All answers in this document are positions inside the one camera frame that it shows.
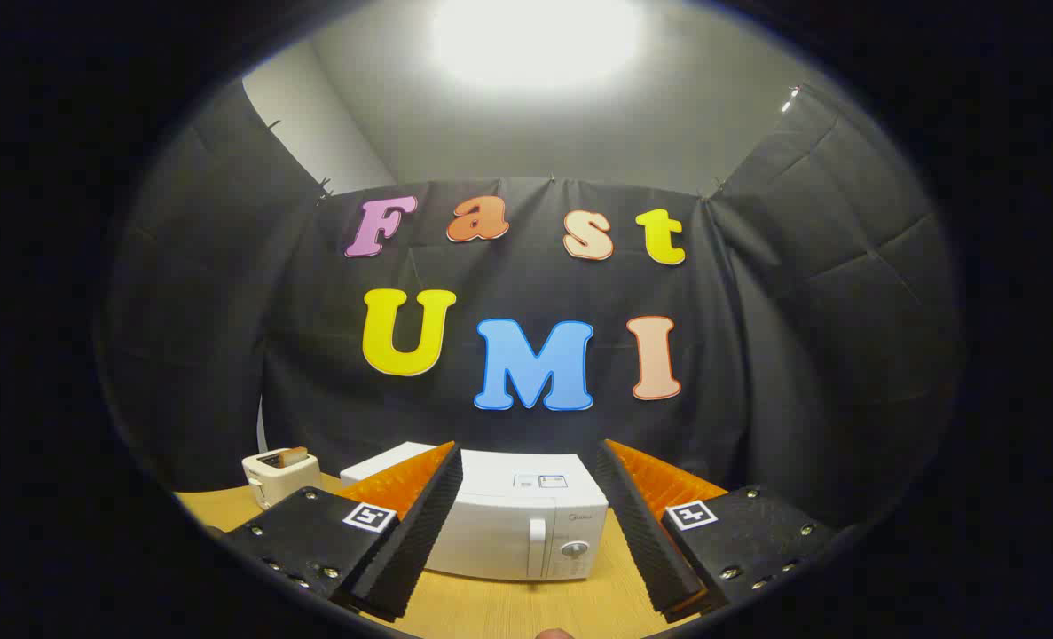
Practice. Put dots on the white toaster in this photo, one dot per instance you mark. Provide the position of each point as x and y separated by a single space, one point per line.
282 484

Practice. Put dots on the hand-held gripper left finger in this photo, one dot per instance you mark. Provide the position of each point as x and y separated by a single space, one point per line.
420 532

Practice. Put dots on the white microwave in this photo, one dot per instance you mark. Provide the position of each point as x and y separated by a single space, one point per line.
508 524

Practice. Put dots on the brown toast slice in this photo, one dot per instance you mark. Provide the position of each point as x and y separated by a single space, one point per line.
293 456

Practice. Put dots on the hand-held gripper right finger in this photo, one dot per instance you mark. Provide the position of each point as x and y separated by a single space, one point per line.
646 532

